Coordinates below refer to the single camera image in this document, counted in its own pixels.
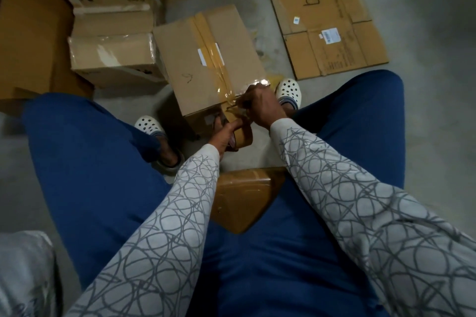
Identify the person's left hand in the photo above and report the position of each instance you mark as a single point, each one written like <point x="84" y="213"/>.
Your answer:
<point x="225" y="135"/>

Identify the person's right hand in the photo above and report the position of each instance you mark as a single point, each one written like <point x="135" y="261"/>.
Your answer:
<point x="264" y="105"/>

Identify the brown packing tape roll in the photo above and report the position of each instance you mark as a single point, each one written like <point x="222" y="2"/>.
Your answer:
<point x="242" y="133"/>

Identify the small cardboard box being taped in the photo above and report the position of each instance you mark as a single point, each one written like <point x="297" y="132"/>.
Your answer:
<point x="111" y="49"/>
<point x="186" y="60"/>

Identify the brown cardboard sheet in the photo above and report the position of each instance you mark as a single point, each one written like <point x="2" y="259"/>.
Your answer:
<point x="320" y="8"/>

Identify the large black-label cardboard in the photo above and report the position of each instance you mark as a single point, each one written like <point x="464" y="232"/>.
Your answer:
<point x="33" y="38"/>

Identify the person's left forearm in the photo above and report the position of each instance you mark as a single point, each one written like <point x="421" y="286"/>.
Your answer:
<point x="156" y="246"/>

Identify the person's right forearm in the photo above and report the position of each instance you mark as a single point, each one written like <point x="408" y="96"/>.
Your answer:
<point x="372" y="209"/>

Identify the person's right white clog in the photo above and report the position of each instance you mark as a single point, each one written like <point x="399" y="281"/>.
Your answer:
<point x="288" y="91"/>

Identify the person's white clog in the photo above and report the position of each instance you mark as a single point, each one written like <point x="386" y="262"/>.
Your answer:
<point x="149" y="124"/>
<point x="288" y="91"/>

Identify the person's left white clog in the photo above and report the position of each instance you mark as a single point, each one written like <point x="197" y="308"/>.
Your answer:
<point x="149" y="124"/>

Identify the person's blue trousers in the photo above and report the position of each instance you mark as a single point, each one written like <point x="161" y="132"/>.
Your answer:
<point x="89" y="164"/>

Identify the brown plastic-wrapped stool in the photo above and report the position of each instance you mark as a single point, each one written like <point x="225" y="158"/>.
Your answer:
<point x="245" y="198"/>

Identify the white woven sack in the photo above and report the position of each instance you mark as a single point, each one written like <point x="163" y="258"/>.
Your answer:
<point x="26" y="272"/>

